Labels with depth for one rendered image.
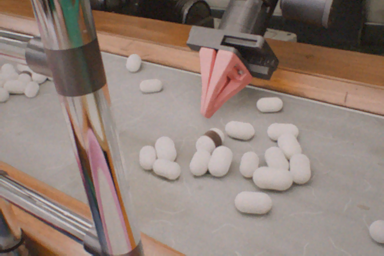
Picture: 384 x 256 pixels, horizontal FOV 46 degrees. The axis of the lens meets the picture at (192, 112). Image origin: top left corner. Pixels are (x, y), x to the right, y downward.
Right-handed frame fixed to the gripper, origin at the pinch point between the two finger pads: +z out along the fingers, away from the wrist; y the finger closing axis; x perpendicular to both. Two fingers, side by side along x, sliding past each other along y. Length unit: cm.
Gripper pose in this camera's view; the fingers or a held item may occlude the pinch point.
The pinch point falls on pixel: (207, 110)
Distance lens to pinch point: 54.9
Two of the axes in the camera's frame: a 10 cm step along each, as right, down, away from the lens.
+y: 8.0, 2.3, -5.5
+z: -3.9, 9.0, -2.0
